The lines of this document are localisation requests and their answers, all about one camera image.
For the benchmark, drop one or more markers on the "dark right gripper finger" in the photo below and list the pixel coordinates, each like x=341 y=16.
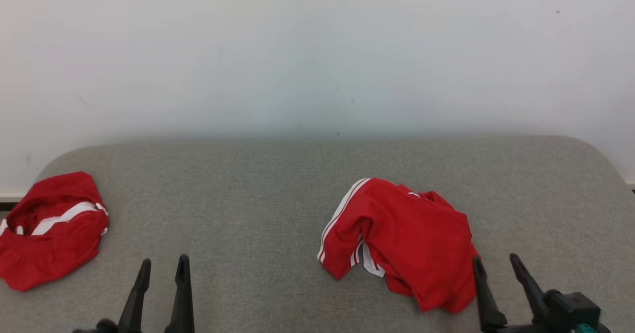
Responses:
x=487 y=303
x=531 y=288

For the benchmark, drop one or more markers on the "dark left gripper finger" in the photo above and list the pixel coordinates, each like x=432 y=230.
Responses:
x=135 y=298
x=182 y=303

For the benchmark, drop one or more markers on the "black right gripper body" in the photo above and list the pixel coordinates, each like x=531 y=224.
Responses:
x=526 y=328

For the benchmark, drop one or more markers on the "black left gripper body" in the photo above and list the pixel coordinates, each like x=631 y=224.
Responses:
x=108 y=327

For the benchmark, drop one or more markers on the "red white striped garment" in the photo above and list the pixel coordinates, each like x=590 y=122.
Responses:
x=421 y=238

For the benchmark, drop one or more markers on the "red Bulls shorts white panel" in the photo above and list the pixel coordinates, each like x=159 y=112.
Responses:
x=44 y=258

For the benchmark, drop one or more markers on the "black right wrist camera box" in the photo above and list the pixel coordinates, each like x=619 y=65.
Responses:
x=573 y=305

